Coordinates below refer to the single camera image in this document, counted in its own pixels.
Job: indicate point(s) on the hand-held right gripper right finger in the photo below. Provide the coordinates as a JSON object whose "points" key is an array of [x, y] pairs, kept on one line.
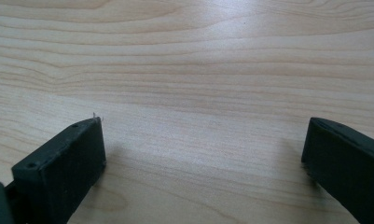
{"points": [[346, 161]]}

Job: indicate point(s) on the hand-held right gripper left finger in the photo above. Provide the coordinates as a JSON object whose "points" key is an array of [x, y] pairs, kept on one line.
{"points": [[63, 168]]}

